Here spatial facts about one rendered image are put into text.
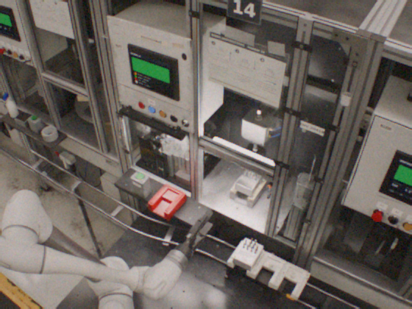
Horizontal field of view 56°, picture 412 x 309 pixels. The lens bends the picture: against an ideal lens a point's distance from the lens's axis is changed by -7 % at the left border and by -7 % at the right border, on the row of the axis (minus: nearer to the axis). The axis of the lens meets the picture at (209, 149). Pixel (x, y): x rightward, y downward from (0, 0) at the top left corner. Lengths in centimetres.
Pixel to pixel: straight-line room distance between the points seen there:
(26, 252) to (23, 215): 14
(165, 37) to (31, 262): 94
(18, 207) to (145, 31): 81
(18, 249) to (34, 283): 168
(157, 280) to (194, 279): 57
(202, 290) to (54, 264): 89
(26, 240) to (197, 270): 100
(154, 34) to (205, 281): 122
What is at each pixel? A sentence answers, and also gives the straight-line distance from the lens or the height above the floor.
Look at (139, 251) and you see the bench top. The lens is 225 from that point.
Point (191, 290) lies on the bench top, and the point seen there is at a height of 68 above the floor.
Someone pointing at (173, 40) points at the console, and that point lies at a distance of 157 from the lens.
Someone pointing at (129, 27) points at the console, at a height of 181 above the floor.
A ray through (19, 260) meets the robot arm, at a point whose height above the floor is 143.
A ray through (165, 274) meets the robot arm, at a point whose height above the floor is 117.
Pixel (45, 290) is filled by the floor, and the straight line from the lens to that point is 307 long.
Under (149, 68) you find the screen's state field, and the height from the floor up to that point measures 166.
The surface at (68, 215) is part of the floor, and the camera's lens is 338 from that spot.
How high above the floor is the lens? 257
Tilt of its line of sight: 44 degrees down
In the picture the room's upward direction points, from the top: 1 degrees clockwise
